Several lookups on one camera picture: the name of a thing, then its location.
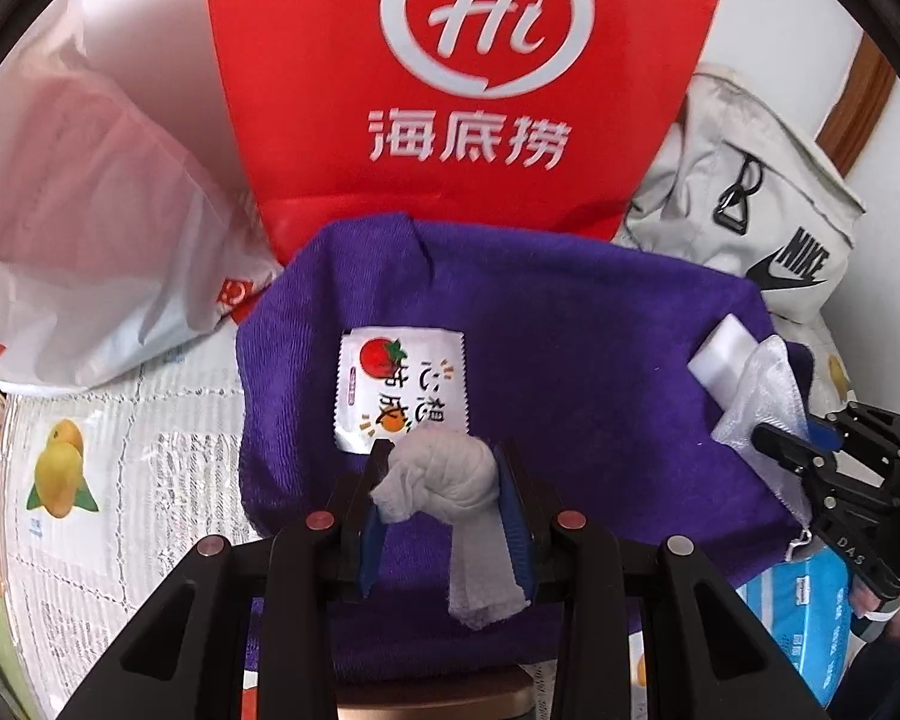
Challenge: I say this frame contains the brown wooden door frame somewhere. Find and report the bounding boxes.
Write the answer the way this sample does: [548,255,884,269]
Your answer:
[816,32,898,176]

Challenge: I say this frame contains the blue tissue pack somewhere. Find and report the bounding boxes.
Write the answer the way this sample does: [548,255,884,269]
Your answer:
[736,548,852,706]

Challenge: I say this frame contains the fruit print tablecloth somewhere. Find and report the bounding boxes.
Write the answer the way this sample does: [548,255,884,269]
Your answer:
[0,313,857,720]

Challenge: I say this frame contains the white knotted cloth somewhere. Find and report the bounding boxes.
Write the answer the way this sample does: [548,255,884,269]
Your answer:
[370,421,528,631]

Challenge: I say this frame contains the grey Nike waist bag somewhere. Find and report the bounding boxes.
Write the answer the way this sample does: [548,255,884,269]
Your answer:
[611,62,868,329]

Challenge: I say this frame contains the white tomato sauce packet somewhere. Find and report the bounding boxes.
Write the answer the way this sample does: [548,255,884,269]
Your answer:
[334,327,470,455]

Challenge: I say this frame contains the dark green tea tin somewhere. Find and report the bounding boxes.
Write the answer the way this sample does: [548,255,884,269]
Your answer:
[336,667,536,720]

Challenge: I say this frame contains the white Miniso plastic bag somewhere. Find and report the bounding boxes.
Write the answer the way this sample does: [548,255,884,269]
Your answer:
[0,0,281,390]

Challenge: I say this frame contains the white sponge block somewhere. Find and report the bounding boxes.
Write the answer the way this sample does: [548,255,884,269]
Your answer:
[688,314,758,411]

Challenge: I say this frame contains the mesh drawstring pouch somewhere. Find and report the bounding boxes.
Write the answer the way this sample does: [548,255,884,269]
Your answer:
[707,335,811,528]

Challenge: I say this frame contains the red paper shopping bag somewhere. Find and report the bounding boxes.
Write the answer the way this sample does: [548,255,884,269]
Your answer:
[208,0,718,260]

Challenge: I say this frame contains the purple towel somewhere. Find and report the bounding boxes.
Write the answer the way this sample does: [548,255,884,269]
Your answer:
[233,211,817,676]

